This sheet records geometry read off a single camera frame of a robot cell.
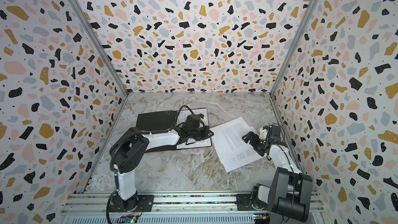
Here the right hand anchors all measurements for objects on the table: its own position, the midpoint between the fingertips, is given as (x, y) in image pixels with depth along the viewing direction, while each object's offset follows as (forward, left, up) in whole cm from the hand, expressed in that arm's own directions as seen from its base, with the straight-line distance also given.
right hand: (247, 138), depth 88 cm
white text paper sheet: (-4, +7, -8) cm, 12 cm away
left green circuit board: (-38, +57, -7) cm, 69 cm away
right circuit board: (-37, -2, -8) cm, 38 cm away
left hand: (+2, +18, +3) cm, 18 cm away
